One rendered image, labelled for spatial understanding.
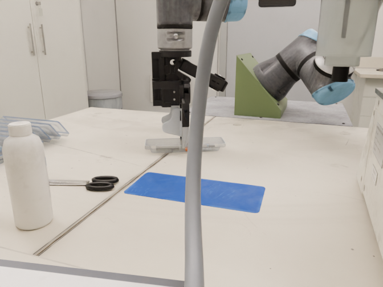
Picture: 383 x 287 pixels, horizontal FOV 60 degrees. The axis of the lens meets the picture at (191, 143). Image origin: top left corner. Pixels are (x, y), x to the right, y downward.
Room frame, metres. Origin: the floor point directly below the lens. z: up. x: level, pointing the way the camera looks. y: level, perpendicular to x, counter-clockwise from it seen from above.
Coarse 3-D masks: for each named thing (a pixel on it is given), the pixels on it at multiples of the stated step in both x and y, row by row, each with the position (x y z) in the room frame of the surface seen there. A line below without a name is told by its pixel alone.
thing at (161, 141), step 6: (162, 138) 0.77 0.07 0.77; (168, 138) 0.77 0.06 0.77; (174, 138) 0.77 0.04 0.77; (180, 138) 0.77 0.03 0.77; (204, 138) 0.77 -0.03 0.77; (210, 138) 0.77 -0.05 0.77; (216, 138) 0.77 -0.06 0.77; (150, 144) 0.72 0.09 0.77; (156, 144) 0.72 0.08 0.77; (162, 144) 0.72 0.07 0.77; (168, 144) 0.72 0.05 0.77; (174, 144) 0.72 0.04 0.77; (180, 144) 0.72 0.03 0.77
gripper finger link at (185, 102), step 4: (184, 92) 0.72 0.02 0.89; (184, 96) 0.71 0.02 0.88; (188, 96) 0.70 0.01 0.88; (184, 100) 0.70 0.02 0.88; (188, 100) 0.70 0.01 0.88; (184, 104) 0.70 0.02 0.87; (188, 104) 0.70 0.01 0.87; (184, 108) 0.69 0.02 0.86; (188, 108) 0.70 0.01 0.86; (184, 112) 0.69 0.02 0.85; (188, 112) 0.69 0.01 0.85; (184, 116) 0.70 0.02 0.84; (188, 116) 0.70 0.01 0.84; (184, 120) 0.70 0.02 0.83; (188, 120) 0.70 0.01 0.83; (184, 124) 0.70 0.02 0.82; (188, 124) 0.70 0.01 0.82
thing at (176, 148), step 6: (156, 138) 0.77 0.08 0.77; (222, 138) 0.77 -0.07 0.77; (204, 144) 0.72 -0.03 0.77; (210, 144) 0.72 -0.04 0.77; (216, 144) 0.73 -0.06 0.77; (222, 144) 0.73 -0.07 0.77; (150, 150) 0.72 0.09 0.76; (156, 150) 0.72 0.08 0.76; (162, 150) 0.72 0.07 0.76; (168, 150) 0.72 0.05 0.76; (174, 150) 0.73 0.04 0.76; (180, 150) 0.73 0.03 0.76; (186, 150) 0.73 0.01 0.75; (204, 150) 0.73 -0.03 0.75; (210, 150) 0.74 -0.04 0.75; (216, 150) 0.74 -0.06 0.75
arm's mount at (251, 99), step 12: (240, 60) 1.13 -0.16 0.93; (252, 60) 1.28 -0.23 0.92; (240, 72) 1.12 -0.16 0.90; (252, 72) 1.14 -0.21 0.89; (240, 84) 1.12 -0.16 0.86; (252, 84) 1.11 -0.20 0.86; (240, 96) 1.12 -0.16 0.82; (252, 96) 1.11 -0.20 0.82; (264, 96) 1.09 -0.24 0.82; (240, 108) 1.12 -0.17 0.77; (252, 108) 1.11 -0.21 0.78; (264, 108) 1.09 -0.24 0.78; (276, 108) 1.08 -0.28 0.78
